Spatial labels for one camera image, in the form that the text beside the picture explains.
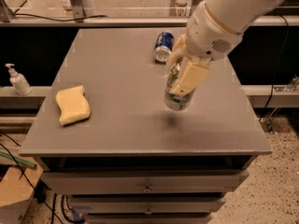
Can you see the top grey drawer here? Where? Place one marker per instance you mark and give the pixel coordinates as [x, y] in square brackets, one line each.
[136, 182]

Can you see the metal clamp fixture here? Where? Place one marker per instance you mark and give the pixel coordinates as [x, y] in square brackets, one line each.
[291, 86]

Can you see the middle grey drawer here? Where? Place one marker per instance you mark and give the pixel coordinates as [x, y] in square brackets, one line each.
[145, 204]

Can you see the green silver 7up can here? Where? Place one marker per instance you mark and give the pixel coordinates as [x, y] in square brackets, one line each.
[176, 100]

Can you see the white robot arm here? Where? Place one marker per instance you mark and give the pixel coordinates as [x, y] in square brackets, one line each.
[238, 15]

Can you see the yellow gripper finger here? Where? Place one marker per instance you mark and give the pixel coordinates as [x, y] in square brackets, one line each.
[179, 51]
[192, 73]

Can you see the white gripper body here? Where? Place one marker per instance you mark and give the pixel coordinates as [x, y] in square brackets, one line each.
[207, 34]

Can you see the green rod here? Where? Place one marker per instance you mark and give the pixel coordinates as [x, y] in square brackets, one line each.
[18, 160]

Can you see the grey metal rail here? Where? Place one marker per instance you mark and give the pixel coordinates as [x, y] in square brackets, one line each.
[23, 21]

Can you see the cardboard box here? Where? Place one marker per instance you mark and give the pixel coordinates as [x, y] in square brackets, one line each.
[16, 194]

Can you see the blue pepsi can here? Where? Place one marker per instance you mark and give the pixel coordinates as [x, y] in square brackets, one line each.
[163, 47]

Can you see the yellow sponge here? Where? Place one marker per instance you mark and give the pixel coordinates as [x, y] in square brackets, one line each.
[73, 105]

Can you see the bottom grey drawer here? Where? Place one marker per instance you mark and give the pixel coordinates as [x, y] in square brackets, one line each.
[148, 219]

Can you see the grey drawer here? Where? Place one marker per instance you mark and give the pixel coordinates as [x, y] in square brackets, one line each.
[136, 182]
[148, 219]
[145, 204]

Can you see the left metal bracket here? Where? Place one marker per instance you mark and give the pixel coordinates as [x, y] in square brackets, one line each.
[78, 11]

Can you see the grey drawer cabinet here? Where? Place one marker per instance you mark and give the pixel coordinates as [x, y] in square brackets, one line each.
[130, 127]

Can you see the white pump bottle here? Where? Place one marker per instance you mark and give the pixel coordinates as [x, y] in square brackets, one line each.
[18, 81]

